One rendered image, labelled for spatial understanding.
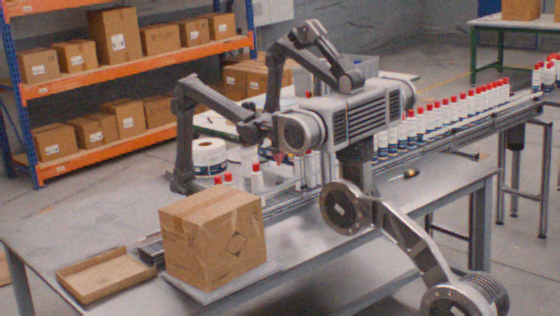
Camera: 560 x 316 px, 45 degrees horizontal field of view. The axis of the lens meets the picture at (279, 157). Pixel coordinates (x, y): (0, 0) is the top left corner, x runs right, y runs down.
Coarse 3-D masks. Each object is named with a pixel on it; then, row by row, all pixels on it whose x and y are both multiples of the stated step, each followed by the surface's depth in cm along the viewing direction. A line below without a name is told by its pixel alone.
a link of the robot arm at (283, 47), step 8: (280, 40) 267; (288, 40) 268; (272, 48) 270; (280, 48) 268; (288, 48) 266; (280, 56) 274; (288, 56) 269; (296, 56) 266; (304, 56) 264; (312, 56) 265; (304, 64) 266; (312, 64) 263; (320, 64) 263; (312, 72) 265; (320, 72) 262; (328, 72) 261; (328, 80) 262; (336, 80) 259; (336, 88) 260
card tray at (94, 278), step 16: (96, 256) 273; (112, 256) 278; (128, 256) 279; (64, 272) 266; (80, 272) 269; (96, 272) 268; (112, 272) 267; (128, 272) 266; (144, 272) 259; (80, 288) 256; (96, 288) 255; (112, 288) 251
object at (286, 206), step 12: (408, 156) 357; (420, 156) 363; (372, 168) 340; (384, 168) 346; (312, 192) 317; (288, 204) 310; (300, 204) 314; (264, 216) 301; (144, 252) 272; (156, 252) 270; (156, 264) 270
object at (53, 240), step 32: (416, 160) 360; (448, 160) 356; (128, 192) 348; (160, 192) 345; (384, 192) 322; (416, 192) 319; (448, 192) 316; (32, 224) 319; (64, 224) 316; (96, 224) 313; (128, 224) 310; (288, 224) 297; (320, 224) 294; (32, 256) 286; (64, 256) 284; (288, 256) 269; (320, 256) 269; (64, 288) 258; (128, 288) 254; (160, 288) 253
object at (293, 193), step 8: (400, 152) 359; (408, 152) 358; (384, 160) 349; (288, 192) 318; (296, 192) 318; (272, 200) 311; (280, 200) 310; (288, 200) 310; (264, 208) 303; (160, 240) 280; (144, 248) 274; (152, 248) 273; (160, 248) 273
